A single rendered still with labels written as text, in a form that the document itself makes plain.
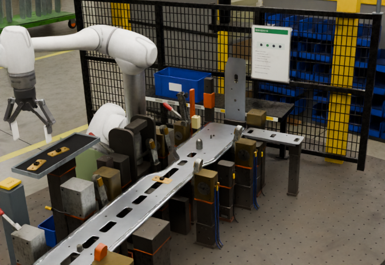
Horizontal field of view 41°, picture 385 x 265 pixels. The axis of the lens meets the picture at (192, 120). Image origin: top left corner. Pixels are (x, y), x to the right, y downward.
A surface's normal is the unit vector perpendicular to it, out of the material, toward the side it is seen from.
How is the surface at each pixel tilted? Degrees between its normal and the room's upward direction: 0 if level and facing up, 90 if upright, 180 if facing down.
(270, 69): 90
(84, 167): 90
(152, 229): 0
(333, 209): 0
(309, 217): 0
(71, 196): 90
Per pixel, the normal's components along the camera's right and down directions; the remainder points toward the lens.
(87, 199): 0.88, 0.15
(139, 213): -0.03, -0.92
